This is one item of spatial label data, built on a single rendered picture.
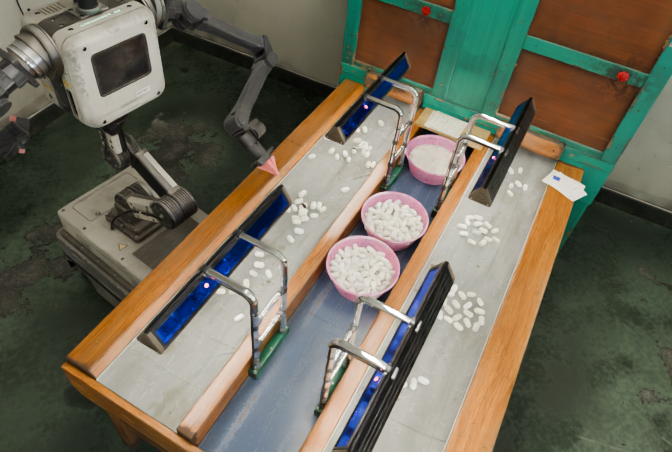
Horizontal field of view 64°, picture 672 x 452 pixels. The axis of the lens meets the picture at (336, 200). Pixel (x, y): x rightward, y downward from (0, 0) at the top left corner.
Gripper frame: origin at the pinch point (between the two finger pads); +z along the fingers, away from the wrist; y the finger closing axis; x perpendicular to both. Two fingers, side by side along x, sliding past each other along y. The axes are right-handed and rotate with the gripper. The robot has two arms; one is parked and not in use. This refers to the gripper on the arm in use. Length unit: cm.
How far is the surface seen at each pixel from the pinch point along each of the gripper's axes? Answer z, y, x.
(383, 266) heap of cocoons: 48, -9, -25
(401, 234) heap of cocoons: 47, 8, -24
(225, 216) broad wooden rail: -0.6, -22.0, 12.6
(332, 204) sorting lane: 24.3, 8.0, -4.6
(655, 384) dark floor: 193, 53, -48
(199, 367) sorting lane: 23, -74, -4
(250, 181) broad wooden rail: -2.8, -1.3, 14.6
